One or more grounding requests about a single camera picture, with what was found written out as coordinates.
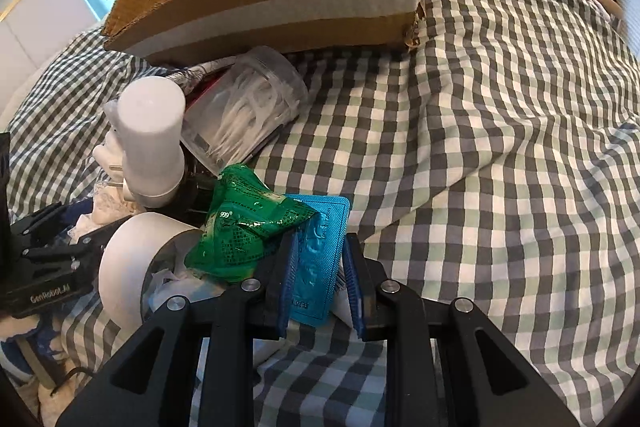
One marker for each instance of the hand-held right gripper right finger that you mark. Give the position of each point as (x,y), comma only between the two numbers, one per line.
(354,292)

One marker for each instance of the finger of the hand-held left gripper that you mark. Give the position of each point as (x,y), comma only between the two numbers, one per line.
(35,222)
(65,252)

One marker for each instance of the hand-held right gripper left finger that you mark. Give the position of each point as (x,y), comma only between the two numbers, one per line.
(285,287)

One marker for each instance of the blue blister pack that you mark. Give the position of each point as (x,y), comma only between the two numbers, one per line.
(317,267)

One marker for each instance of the white tape roll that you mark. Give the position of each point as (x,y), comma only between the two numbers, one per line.
(125,267)

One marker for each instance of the green foil sachet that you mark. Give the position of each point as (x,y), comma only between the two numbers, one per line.
(240,217)

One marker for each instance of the clear jar of floss picks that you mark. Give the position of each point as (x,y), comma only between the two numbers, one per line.
(250,107)

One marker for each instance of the white padded headboard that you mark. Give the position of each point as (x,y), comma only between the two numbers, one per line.
(40,42)

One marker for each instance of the grey green checked blanket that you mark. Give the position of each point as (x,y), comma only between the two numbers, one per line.
(475,147)

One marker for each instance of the white bag with red print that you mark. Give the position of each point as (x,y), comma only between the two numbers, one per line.
(200,74)

